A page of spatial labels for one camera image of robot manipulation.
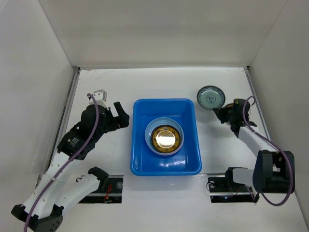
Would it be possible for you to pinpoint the blue plastic bin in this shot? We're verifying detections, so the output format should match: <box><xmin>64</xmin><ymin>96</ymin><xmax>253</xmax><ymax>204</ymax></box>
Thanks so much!
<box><xmin>130</xmin><ymin>99</ymin><xmax>202</xmax><ymax>176</ymax></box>

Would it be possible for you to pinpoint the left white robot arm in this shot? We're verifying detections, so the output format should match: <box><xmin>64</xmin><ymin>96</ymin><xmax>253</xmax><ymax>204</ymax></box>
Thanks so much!
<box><xmin>11</xmin><ymin>102</ymin><xmax>129</xmax><ymax>232</ymax></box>

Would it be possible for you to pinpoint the yellow patterned plate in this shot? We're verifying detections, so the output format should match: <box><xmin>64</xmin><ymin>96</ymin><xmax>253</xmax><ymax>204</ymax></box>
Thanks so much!
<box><xmin>151</xmin><ymin>125</ymin><xmax>182</xmax><ymax>155</ymax></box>
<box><xmin>225</xmin><ymin>103</ymin><xmax>233</xmax><ymax>108</ymax></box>

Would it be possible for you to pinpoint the light blue plastic plate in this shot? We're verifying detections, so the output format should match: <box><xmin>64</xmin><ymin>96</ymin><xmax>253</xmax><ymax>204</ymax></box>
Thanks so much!
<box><xmin>144</xmin><ymin>117</ymin><xmax>184</xmax><ymax>157</ymax></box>

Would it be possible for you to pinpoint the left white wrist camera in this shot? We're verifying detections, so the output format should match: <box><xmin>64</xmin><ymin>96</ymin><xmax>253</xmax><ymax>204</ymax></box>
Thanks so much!
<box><xmin>87</xmin><ymin>89</ymin><xmax>108</xmax><ymax>108</ymax></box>

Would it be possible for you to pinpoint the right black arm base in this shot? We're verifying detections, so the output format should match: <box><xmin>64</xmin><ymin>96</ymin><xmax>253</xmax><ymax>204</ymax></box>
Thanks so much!
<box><xmin>206</xmin><ymin>167</ymin><xmax>260</xmax><ymax>203</ymax></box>

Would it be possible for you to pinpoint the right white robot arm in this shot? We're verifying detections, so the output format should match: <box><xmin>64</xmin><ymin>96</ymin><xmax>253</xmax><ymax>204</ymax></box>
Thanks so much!
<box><xmin>213</xmin><ymin>99</ymin><xmax>295</xmax><ymax>194</ymax></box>

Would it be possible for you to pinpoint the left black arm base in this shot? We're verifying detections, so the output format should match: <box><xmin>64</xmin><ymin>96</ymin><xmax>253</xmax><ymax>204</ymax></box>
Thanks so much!
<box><xmin>79</xmin><ymin>175</ymin><xmax>124</xmax><ymax>204</ymax></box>

